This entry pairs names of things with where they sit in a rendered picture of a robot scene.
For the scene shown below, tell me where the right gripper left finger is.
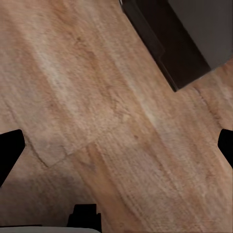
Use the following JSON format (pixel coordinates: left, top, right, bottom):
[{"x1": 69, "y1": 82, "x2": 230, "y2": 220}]
[{"x1": 0, "y1": 129, "x2": 25, "y2": 187}]

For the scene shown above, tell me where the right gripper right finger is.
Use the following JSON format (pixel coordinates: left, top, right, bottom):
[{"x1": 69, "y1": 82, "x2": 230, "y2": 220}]
[{"x1": 217, "y1": 129, "x2": 233, "y2": 167}]

